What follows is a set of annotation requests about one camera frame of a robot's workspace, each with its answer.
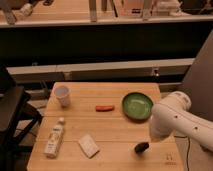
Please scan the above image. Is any green bowl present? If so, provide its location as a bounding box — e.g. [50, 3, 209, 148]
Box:
[122, 92, 153, 121]

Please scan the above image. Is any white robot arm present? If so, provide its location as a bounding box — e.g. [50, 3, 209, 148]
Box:
[149, 91, 213, 152]

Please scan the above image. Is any white paper cup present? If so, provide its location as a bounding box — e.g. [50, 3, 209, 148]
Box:
[54, 86, 70, 107]

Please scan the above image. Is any white lotion bottle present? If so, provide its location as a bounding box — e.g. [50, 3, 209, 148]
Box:
[44, 117, 65, 158]

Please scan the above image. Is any small black object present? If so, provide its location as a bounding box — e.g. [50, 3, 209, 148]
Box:
[134, 142, 149, 154]

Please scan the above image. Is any black side table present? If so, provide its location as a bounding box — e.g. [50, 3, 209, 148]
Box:
[0, 64, 42, 171]

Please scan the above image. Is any white eraser block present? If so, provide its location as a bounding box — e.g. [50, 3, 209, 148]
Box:
[78, 134, 100, 158]

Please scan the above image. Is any grey metal rail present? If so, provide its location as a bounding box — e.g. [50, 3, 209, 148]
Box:
[8, 58, 194, 83]

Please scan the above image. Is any orange carrot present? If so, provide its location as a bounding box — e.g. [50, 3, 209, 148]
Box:
[95, 105, 115, 112]

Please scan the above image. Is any black cable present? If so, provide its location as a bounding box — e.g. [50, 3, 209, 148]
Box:
[173, 134, 192, 171]

